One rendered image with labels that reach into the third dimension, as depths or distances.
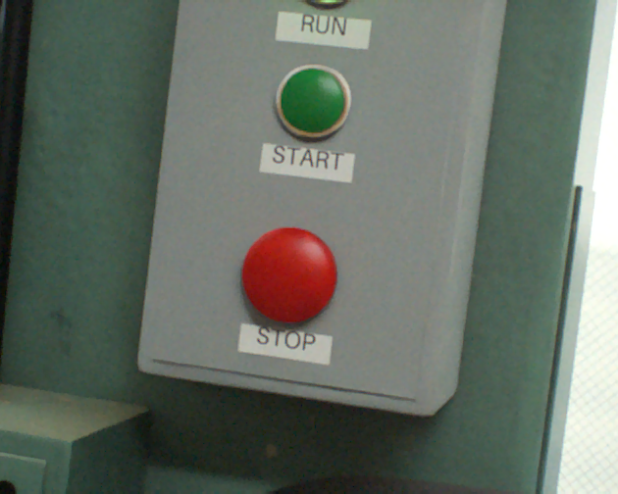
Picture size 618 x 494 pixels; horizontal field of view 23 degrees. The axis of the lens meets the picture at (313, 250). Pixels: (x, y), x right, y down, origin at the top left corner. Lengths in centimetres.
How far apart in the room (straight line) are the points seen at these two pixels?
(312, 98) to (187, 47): 5
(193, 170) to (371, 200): 6
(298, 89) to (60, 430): 13
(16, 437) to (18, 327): 9
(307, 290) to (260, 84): 7
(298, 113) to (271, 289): 6
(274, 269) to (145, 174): 10
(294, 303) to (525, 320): 10
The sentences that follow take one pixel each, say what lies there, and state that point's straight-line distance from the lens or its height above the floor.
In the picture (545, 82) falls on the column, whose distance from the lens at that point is 52.
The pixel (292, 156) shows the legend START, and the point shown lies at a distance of 47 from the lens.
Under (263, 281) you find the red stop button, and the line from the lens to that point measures 46.
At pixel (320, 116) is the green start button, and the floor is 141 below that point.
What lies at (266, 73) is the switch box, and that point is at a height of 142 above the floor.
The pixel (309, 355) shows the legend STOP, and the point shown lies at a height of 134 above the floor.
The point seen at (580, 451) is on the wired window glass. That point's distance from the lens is 210.
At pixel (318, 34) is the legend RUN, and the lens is 47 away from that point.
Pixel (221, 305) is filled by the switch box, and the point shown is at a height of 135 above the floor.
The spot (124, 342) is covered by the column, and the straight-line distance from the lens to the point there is 56.
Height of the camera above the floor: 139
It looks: 3 degrees down
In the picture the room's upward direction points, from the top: 7 degrees clockwise
